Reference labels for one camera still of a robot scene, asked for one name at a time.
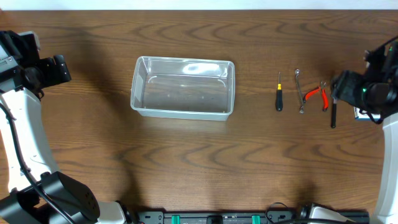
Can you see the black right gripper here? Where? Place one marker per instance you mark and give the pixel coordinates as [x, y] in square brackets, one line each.
[347, 86]

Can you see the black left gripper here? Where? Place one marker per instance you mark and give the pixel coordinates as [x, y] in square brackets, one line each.
[45, 66]

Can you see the white teal product box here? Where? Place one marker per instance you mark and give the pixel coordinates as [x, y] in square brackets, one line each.
[363, 116]

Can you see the clear plastic container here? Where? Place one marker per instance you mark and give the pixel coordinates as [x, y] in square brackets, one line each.
[183, 88]

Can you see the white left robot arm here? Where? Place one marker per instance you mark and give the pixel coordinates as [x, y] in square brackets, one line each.
[38, 191]

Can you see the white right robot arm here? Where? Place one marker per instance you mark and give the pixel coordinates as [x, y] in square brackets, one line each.
[386, 206]

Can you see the hammer with black grip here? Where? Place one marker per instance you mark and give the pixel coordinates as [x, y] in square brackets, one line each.
[333, 113]

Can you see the black yellow screwdriver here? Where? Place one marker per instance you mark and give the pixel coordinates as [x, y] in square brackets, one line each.
[279, 96]

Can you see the silver offset ring wrench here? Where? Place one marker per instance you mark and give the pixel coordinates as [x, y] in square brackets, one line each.
[297, 73]

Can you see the black mounting rail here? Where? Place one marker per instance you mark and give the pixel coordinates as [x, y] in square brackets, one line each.
[158, 217]

